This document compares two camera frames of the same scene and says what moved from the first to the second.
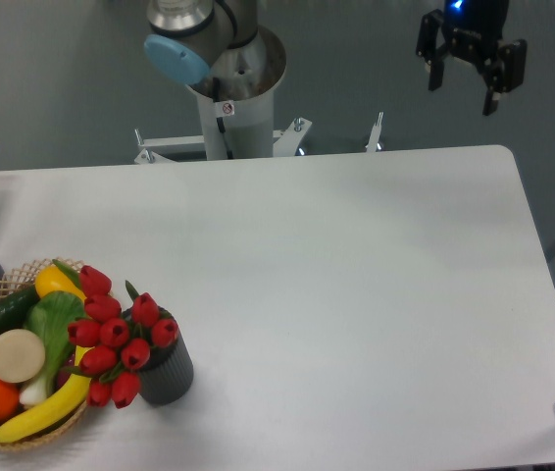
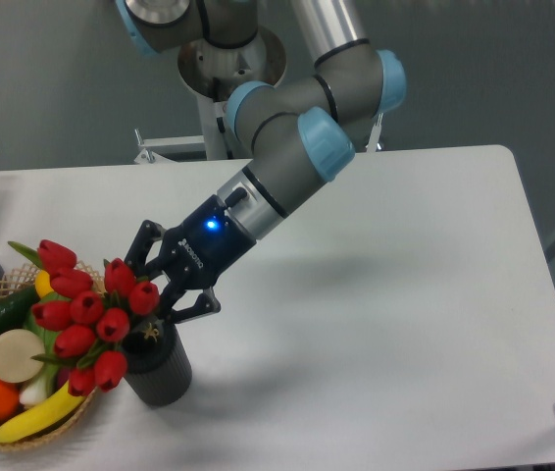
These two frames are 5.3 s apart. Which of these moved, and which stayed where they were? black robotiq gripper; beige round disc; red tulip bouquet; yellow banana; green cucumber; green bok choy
Moved: red tulip bouquet; black robotiq gripper
Stayed: green bok choy; yellow banana; beige round disc; green cucumber
